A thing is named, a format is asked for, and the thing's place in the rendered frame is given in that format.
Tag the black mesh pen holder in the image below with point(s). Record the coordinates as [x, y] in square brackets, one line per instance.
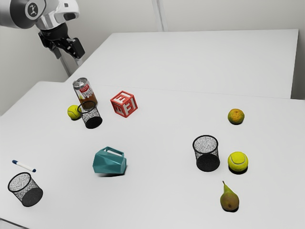
[91, 119]
[206, 155]
[25, 190]

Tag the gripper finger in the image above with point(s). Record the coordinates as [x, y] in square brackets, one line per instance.
[77, 48]
[55, 51]

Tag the teal faceted mug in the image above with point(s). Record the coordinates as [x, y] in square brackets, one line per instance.
[108, 162]

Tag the drink can with red label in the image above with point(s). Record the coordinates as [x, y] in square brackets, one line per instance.
[86, 91]

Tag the orange fruit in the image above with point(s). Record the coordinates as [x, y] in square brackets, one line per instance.
[236, 116]

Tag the white pen with blue ends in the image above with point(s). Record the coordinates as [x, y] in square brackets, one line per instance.
[23, 165]

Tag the green brown pear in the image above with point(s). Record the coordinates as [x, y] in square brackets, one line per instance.
[229, 199]

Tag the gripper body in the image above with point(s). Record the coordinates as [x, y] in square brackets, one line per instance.
[56, 33]

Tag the yellow tennis ball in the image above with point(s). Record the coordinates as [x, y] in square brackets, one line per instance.
[237, 161]
[72, 112]

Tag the red letter block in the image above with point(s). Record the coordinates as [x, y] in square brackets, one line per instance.
[124, 103]

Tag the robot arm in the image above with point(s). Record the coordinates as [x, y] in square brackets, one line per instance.
[16, 13]

